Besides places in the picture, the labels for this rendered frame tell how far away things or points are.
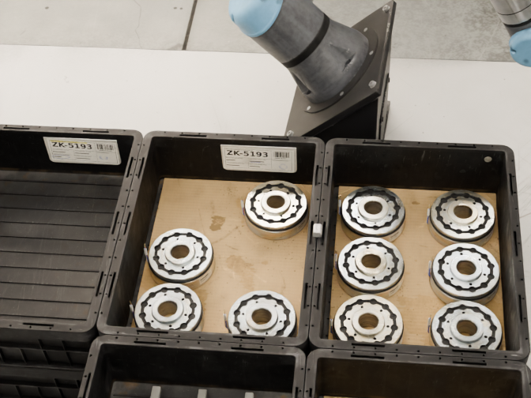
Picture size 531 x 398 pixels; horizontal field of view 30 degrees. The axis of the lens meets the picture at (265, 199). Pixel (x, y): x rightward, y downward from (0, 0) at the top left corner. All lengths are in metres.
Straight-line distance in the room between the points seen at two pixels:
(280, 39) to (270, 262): 0.39
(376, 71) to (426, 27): 1.60
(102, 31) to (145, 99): 1.32
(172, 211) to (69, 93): 0.52
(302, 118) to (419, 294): 0.43
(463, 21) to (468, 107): 1.33
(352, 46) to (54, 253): 0.62
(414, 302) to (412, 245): 0.11
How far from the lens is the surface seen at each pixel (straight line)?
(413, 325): 1.51
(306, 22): 1.70
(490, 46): 3.24
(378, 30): 1.79
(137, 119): 2.01
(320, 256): 1.46
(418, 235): 1.61
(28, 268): 1.64
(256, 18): 1.68
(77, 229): 1.67
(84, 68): 2.14
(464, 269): 1.57
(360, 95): 1.68
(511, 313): 1.47
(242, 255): 1.59
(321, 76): 1.73
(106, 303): 1.44
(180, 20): 3.34
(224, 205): 1.66
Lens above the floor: 2.09
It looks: 49 degrees down
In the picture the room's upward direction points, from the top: 4 degrees counter-clockwise
